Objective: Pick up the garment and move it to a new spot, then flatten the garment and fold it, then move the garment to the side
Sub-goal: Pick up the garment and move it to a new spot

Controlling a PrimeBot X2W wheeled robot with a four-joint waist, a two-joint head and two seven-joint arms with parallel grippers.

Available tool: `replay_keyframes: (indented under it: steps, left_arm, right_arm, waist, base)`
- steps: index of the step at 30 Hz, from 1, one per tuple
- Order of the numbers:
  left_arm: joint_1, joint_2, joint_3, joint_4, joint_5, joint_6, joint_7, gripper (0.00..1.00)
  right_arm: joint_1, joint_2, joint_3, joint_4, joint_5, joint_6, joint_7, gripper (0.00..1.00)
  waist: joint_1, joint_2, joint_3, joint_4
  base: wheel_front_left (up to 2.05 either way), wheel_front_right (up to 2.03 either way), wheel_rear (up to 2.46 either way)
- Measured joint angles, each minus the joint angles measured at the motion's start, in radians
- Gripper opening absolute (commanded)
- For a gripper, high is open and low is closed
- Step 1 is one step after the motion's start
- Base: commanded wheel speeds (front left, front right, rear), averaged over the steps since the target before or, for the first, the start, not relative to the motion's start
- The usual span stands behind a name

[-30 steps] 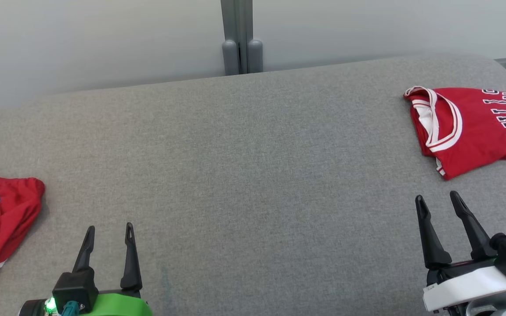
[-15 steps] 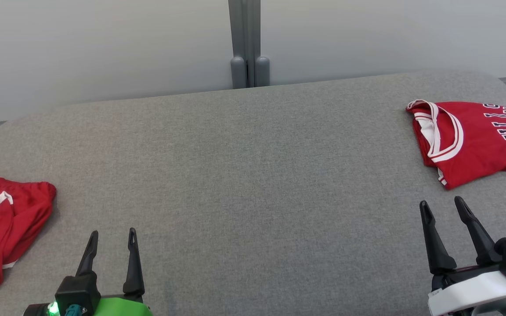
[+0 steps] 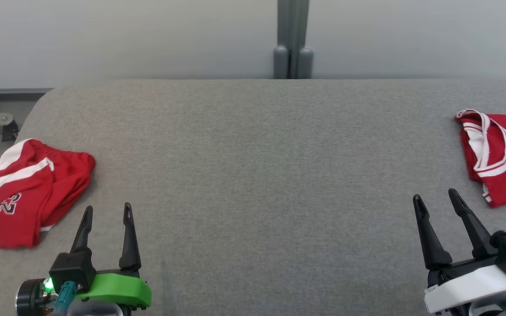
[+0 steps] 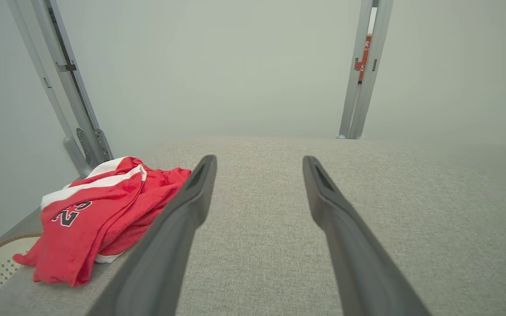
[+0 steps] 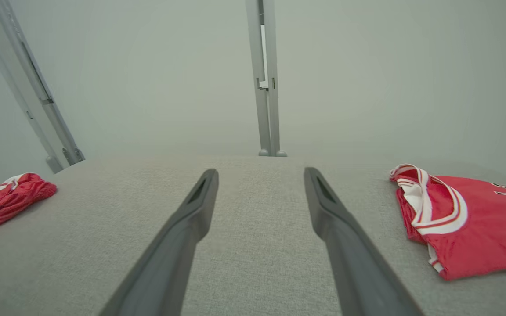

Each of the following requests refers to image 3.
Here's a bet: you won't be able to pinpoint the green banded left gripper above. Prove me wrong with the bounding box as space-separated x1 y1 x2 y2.
69 202 153 309

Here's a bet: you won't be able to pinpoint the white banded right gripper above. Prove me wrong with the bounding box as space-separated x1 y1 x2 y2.
412 188 506 315

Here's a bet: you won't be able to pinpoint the red shorts with white stripe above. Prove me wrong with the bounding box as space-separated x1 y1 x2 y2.
0 138 97 250

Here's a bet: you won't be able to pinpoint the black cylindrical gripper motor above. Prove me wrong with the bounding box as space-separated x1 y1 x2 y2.
14 278 48 316

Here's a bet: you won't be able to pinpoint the teal cable connector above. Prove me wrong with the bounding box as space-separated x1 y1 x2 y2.
53 281 78 316

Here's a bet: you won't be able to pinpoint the grey vertical post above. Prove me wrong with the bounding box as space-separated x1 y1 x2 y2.
273 0 315 80

